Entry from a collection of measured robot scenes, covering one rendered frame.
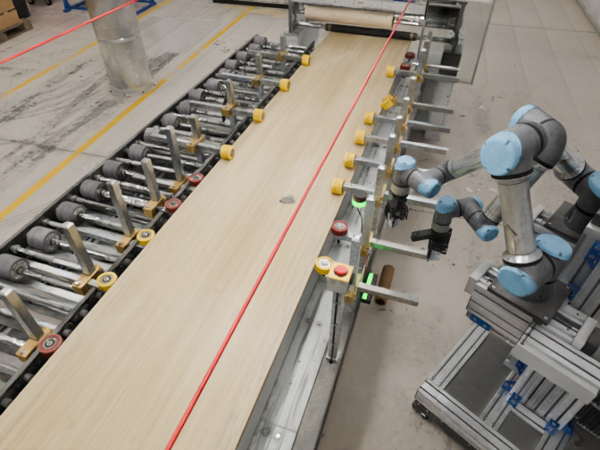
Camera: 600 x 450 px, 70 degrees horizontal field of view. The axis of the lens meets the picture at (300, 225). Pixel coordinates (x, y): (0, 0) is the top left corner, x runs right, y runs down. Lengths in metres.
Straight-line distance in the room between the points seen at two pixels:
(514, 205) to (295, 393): 1.07
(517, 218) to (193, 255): 1.28
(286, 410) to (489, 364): 1.20
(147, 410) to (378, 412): 1.33
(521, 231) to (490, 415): 1.16
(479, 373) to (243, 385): 1.38
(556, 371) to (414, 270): 1.59
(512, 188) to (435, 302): 1.68
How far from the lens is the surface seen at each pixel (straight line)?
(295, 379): 1.87
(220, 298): 1.77
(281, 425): 1.79
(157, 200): 2.33
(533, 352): 1.74
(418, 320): 2.88
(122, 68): 5.53
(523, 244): 1.50
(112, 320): 1.82
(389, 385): 2.60
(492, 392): 2.49
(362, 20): 4.24
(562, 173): 2.09
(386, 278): 2.94
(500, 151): 1.37
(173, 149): 2.39
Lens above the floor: 2.27
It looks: 42 degrees down
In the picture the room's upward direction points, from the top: straight up
